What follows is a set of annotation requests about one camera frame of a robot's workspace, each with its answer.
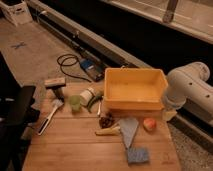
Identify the grey blue cloth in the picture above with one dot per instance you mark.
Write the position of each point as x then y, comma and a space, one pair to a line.
128, 128

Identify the yellow plastic bin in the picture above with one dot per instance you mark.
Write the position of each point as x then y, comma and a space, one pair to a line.
134, 88

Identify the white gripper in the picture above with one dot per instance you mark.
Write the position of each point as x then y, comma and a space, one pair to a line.
167, 115

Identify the red yellow apple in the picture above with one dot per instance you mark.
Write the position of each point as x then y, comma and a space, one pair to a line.
149, 124

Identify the green plastic cup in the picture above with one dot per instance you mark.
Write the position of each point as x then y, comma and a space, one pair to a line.
74, 102

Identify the white cardboard box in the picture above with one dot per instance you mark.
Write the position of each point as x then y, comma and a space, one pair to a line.
17, 14

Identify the black squeegee tool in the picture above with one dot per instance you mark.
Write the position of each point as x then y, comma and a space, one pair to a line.
56, 85

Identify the yellow banana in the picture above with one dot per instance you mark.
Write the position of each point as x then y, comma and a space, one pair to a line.
108, 131

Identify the blue sponge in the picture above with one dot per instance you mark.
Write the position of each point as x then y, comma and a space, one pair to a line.
137, 155

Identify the black chair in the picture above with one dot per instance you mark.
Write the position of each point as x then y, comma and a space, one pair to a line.
16, 113

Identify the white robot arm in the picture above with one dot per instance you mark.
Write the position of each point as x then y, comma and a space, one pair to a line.
189, 82

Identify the green cucumber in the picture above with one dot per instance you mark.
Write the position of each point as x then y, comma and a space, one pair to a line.
96, 98

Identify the blue power device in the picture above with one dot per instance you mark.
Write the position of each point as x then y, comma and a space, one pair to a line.
92, 70

